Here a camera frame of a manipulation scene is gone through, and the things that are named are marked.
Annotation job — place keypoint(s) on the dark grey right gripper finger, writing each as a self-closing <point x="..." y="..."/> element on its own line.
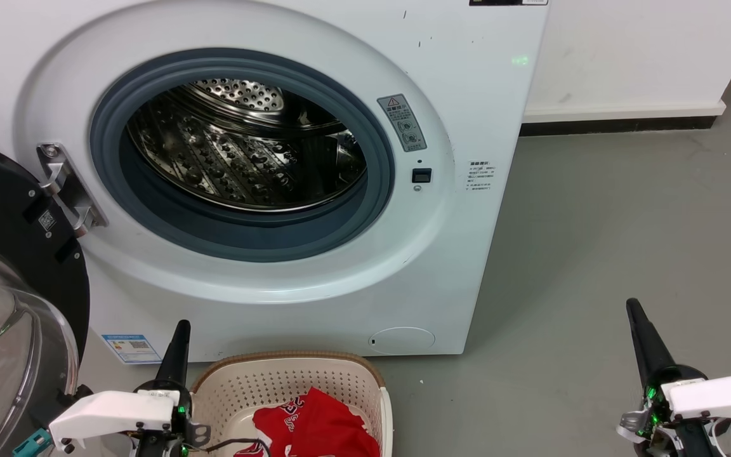
<point x="639" y="346"/>
<point x="658" y="352"/>

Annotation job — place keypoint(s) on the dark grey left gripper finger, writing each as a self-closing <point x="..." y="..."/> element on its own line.
<point x="183" y="362"/>
<point x="169" y="362"/>

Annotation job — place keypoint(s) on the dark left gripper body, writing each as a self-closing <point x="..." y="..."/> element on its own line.
<point x="181" y="431"/>

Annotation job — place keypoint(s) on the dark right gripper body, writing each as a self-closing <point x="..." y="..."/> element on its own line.
<point x="654" y="428"/>

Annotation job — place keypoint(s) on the red garment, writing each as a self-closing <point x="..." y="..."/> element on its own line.
<point x="321" y="428"/>

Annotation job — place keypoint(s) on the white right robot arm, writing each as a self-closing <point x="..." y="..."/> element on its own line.
<point x="721" y="397"/>

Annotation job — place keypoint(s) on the cream perforated laundry basket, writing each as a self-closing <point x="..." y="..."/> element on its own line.
<point x="238" y="393"/>

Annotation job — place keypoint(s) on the black glass washer door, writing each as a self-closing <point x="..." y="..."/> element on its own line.
<point x="16" y="254"/>

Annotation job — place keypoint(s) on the teal plastic connector block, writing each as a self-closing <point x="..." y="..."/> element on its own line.
<point x="31" y="443"/>

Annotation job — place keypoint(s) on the white front-load washing machine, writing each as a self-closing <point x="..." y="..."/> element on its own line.
<point x="441" y="254"/>

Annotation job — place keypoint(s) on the black wall baseboard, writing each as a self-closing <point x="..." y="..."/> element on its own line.
<point x="619" y="125"/>

